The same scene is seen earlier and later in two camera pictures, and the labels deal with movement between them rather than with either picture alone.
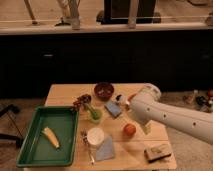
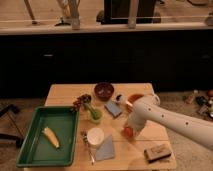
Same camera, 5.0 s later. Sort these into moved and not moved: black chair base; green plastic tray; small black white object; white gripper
Moved: white gripper
Not moved: small black white object; black chair base; green plastic tray
